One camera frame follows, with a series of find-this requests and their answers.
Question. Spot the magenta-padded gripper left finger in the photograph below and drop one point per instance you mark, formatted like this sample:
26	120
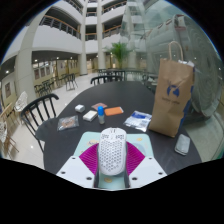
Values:
75	170

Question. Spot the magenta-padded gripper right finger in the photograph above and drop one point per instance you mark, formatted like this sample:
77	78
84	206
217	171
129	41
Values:
146	170

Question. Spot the white perforated computer mouse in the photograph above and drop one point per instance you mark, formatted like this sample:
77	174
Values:
112	151

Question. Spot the light teal printed mouse pad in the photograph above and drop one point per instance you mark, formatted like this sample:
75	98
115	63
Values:
138	141

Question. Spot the clear bag with brown contents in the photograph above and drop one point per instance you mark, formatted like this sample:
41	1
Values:
68	123

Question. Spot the clear bag with blue print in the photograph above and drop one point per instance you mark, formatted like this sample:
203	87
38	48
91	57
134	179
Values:
138	120

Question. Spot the white rectangular box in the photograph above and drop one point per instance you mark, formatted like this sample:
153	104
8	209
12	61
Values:
90	115

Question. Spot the small white square box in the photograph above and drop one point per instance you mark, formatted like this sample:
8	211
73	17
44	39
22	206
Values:
79	108

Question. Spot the orange card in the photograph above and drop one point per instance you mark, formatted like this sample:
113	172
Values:
114	111

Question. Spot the pink-brown card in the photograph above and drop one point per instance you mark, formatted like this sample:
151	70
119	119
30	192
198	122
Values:
98	106

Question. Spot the black spindle-back chair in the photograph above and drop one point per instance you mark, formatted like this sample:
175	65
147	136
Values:
31	108

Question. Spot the brown paper bag blue logo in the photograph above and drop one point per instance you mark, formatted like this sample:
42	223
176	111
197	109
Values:
170	96

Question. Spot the white lattice chair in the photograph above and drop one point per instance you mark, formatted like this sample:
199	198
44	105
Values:
21	101

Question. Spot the group of dark chairs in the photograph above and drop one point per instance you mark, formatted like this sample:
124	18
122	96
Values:
50	85

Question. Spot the light wooden chair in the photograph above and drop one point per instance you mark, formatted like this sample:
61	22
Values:
4	116

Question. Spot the black curved-back chair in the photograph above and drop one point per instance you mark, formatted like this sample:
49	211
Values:
106	77

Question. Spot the potted palm plant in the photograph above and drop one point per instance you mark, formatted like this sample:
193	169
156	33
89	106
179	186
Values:
119	51

